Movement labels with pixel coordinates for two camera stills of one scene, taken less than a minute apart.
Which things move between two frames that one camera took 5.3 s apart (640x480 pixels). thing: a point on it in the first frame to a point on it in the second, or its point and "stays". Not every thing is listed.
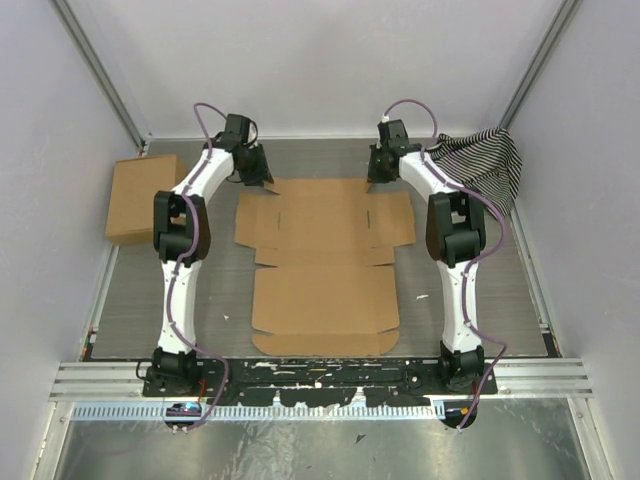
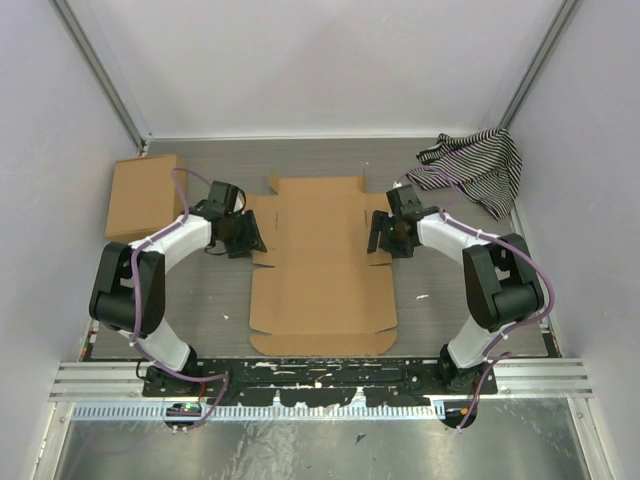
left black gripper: (263, 172) to (252, 237)
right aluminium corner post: (541, 61) stays
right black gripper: (373, 175) to (380, 222)
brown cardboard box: (135, 181) stays
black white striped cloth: (485, 160) stays
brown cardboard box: (324, 286) stays
